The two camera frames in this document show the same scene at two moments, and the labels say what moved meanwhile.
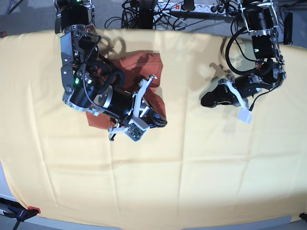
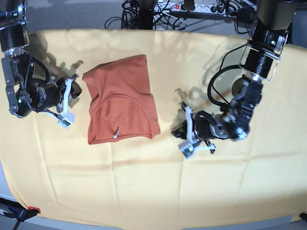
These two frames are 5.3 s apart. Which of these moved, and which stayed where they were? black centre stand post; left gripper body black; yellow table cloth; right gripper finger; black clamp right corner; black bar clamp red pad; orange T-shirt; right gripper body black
Moved: orange T-shirt; right gripper body black; left gripper body black; right gripper finger
Stayed: yellow table cloth; black centre stand post; black bar clamp red pad; black clamp right corner
